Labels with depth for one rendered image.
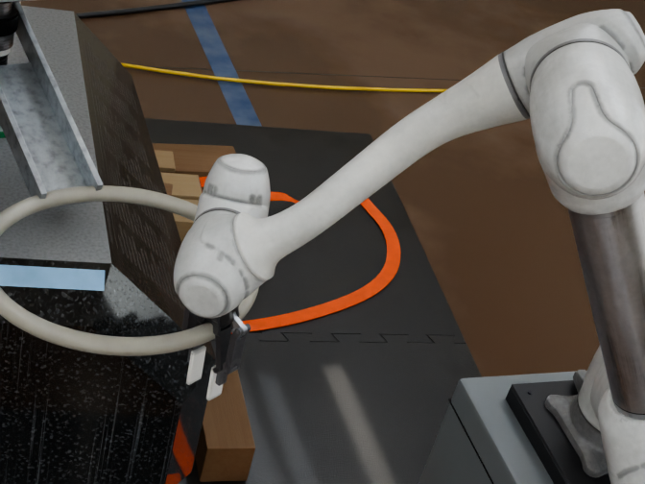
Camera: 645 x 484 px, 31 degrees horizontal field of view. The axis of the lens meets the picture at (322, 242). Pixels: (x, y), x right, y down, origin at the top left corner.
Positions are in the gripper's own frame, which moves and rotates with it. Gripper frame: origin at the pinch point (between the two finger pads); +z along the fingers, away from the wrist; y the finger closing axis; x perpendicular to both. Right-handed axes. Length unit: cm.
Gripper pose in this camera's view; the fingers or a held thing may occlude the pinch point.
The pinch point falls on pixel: (205, 374)
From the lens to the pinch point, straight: 198.6
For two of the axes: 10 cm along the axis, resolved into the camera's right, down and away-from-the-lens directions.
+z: -1.8, 8.3, 5.3
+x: -6.6, 3.0, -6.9
